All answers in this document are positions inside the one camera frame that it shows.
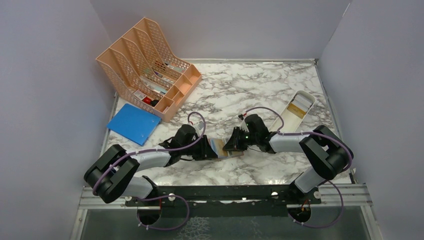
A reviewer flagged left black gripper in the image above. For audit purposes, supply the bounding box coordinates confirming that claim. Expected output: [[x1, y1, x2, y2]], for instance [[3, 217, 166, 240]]
[[181, 134, 218, 161]]

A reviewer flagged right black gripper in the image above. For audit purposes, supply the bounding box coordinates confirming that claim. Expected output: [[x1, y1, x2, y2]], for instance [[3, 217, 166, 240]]
[[222, 126, 259, 152]]

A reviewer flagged brown leather card holder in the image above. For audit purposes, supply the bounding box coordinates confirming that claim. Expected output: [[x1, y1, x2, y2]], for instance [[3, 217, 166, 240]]
[[209, 138, 245, 160]]

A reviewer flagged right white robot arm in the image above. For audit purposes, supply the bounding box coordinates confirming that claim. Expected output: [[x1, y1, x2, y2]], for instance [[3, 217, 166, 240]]
[[222, 114, 354, 204]]

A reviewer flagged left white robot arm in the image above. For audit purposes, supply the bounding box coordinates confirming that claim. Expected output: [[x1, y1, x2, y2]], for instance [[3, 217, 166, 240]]
[[83, 124, 218, 206]]

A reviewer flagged stack of cards in tray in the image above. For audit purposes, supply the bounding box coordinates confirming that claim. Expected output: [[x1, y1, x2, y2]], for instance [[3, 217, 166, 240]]
[[287, 93, 313, 119]]

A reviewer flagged white plastic tray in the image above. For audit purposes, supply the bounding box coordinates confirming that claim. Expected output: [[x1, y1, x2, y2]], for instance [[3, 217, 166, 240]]
[[280, 90, 316, 133]]

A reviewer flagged blue folder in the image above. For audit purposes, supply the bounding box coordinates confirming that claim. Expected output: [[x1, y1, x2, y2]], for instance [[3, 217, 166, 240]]
[[107, 103, 161, 146]]

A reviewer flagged red item in organizer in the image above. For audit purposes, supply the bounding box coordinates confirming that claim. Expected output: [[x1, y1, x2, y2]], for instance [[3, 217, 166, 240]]
[[142, 96, 159, 107]]

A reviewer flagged peach plastic file organizer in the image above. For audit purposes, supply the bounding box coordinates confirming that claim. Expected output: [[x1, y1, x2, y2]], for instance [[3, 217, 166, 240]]
[[96, 17, 202, 122]]

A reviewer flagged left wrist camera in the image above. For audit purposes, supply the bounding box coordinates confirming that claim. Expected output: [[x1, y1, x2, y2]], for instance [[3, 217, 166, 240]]
[[193, 121, 205, 134]]

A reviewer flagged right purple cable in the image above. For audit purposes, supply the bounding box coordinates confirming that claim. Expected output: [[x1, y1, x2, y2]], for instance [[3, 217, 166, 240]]
[[240, 106, 354, 173]]

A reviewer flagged purple cable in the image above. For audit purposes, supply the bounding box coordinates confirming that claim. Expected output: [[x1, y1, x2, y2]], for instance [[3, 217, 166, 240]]
[[240, 106, 354, 173], [92, 111, 207, 196]]

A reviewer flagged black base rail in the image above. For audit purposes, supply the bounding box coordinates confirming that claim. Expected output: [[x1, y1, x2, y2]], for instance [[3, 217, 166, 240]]
[[125, 185, 322, 218]]

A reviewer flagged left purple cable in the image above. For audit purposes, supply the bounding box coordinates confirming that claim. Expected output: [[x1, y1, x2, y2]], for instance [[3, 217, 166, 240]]
[[92, 111, 207, 196]]

